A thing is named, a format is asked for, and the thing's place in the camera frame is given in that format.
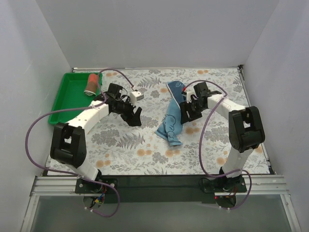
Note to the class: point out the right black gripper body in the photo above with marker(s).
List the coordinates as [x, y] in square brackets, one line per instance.
[187, 112]

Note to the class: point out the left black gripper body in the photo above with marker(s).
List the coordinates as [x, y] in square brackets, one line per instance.
[128, 113]

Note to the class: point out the blue towel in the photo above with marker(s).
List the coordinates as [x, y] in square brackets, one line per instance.
[171, 126]

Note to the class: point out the orange brown bear towel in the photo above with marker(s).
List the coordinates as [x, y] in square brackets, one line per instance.
[92, 85]

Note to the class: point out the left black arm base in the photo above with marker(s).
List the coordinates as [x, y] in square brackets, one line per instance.
[86, 187]

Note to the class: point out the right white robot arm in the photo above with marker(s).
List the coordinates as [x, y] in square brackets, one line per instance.
[245, 128]

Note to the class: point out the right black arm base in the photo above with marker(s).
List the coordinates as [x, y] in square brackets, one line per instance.
[212, 186]

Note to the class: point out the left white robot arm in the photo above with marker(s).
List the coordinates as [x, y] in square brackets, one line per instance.
[69, 143]

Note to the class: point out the floral table mat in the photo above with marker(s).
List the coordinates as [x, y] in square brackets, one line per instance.
[118, 149]

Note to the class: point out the green plastic tray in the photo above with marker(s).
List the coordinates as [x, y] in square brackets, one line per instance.
[70, 95]

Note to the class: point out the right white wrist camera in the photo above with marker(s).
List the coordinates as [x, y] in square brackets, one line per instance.
[189, 96]

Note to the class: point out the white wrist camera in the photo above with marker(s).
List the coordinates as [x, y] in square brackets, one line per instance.
[135, 96]
[189, 96]

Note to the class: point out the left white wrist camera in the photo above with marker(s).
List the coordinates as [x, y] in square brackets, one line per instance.
[135, 96]

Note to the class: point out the aluminium frame rail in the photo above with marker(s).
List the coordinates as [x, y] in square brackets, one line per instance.
[161, 188]

